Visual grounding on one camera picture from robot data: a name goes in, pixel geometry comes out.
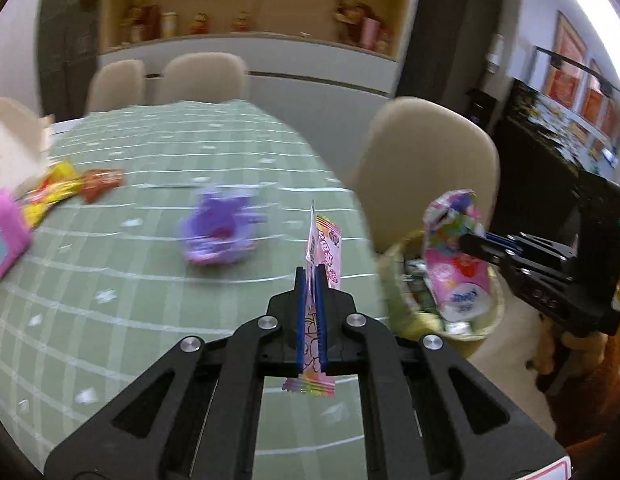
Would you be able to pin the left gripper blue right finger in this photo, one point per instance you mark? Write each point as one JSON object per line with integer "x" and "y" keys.
{"x": 337, "y": 350}

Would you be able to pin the purple crumpled wrapper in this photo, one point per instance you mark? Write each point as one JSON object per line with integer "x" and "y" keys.
{"x": 222, "y": 229}

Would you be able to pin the yellow trash bin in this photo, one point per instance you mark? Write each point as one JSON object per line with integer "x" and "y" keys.
{"x": 412, "y": 310}

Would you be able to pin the beige chair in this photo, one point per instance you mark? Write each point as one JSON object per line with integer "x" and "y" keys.
{"x": 210, "y": 77}
{"x": 117, "y": 85}
{"x": 415, "y": 151}

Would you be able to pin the pink candy wrapper strip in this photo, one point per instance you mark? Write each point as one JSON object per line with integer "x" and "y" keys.
{"x": 323, "y": 246}

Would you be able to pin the beige chair middle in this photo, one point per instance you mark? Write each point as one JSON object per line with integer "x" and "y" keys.
{"x": 210, "y": 77}

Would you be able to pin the pink colourful snack bag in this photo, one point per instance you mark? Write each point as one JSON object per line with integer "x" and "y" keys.
{"x": 459, "y": 281}

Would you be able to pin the wooden wall shelf unit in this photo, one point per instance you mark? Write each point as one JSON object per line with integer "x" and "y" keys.
{"x": 376, "y": 27}

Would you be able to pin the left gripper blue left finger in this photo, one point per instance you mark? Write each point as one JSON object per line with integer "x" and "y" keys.
{"x": 285, "y": 345}

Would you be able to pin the green grid tablecloth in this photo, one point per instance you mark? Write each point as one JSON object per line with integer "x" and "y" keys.
{"x": 104, "y": 290}

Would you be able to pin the beige mesh food cover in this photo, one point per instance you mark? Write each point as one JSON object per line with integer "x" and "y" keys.
{"x": 25, "y": 139}

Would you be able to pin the right hand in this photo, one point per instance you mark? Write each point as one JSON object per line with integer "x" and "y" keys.
{"x": 560, "y": 356}

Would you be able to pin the beige chair far left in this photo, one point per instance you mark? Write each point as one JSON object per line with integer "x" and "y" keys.
{"x": 117, "y": 85}

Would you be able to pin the beige chair near right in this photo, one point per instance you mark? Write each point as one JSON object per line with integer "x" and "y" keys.
{"x": 415, "y": 151}

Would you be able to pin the pink toy box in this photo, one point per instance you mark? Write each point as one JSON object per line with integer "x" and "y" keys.
{"x": 15, "y": 236}

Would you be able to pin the red egg snack packet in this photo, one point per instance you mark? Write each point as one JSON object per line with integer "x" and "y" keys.
{"x": 97, "y": 182}

